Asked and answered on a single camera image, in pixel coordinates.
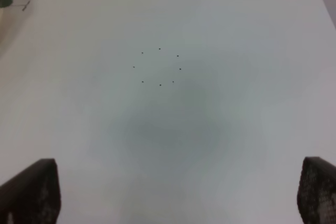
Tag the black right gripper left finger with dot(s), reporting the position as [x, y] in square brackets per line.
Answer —
[33, 195]

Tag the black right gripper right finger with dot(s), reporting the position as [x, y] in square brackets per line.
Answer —
[316, 191]

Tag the white linen bag green handles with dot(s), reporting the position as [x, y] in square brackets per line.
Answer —
[6, 19]

